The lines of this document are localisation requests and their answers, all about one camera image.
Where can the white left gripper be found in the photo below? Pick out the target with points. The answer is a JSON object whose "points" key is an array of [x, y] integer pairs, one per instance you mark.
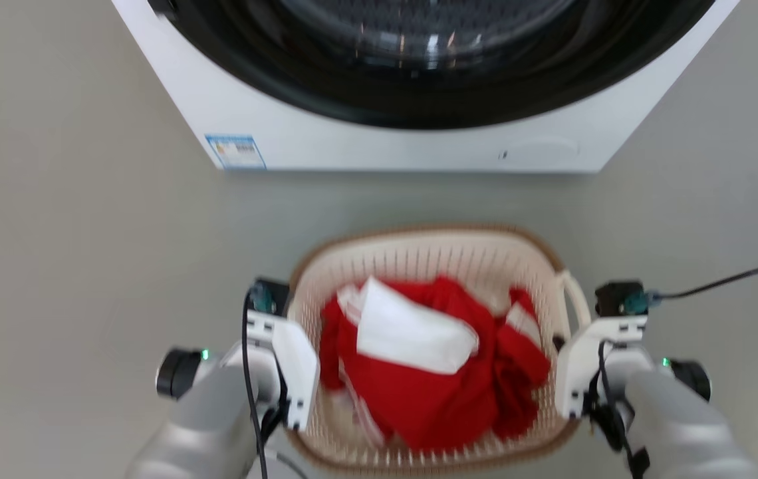
{"points": [[296, 366]]}

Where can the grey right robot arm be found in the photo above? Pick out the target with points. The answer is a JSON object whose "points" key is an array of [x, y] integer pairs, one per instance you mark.
{"points": [[678, 426]]}

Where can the white cloth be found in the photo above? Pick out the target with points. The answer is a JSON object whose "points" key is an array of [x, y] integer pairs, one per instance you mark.
{"points": [[412, 336]]}

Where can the white front-load washing machine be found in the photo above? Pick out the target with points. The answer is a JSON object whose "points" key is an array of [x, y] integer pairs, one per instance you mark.
{"points": [[379, 146]]}

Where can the white filter access flap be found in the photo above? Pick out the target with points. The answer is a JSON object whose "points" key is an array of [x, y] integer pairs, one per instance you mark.
{"points": [[542, 149]]}

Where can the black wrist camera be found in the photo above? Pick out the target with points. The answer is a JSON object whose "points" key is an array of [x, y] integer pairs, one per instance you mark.
{"points": [[618, 298], [271, 296]]}

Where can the blue energy label sticker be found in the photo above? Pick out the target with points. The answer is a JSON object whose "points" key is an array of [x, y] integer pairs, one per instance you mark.
{"points": [[236, 152]]}

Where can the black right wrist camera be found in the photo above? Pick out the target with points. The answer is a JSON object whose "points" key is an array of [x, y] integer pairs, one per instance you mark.
{"points": [[618, 298]]}

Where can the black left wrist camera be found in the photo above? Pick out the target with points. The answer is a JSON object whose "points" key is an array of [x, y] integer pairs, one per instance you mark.
{"points": [[271, 296]]}

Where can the black round washing machine door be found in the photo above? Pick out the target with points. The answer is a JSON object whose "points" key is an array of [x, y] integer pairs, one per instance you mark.
{"points": [[419, 100]]}

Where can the beige plastic laundry basket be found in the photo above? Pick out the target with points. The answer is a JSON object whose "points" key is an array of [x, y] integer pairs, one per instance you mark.
{"points": [[419, 256]]}

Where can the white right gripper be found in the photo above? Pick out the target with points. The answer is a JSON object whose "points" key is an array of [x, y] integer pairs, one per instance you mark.
{"points": [[578, 372]]}

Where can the red garment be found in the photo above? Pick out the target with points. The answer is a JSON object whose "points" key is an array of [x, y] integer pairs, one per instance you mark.
{"points": [[432, 406]]}

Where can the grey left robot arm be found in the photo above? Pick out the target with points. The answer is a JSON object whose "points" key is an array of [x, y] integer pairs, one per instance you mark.
{"points": [[206, 426]]}

